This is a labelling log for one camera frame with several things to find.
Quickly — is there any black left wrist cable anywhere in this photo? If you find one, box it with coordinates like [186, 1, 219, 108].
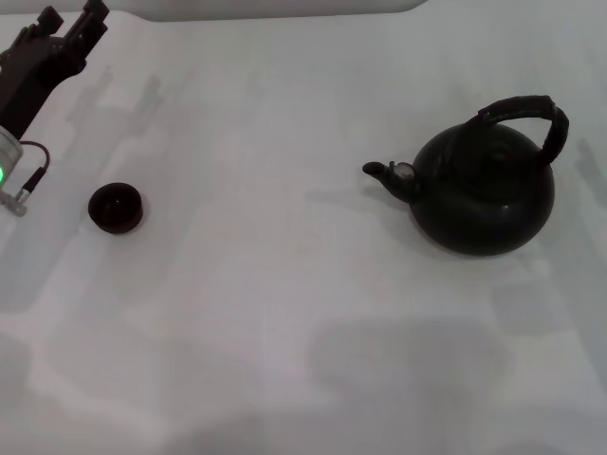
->
[17, 140, 51, 196]

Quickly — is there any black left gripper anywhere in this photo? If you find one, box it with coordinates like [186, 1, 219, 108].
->
[0, 0, 110, 141]

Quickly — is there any black round teapot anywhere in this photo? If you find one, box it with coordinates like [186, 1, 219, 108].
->
[361, 94, 571, 259]

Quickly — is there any dark round teacup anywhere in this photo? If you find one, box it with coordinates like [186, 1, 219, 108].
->
[87, 182, 146, 235]

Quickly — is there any white rounded robot base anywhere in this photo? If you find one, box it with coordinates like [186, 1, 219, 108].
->
[138, 0, 428, 23]

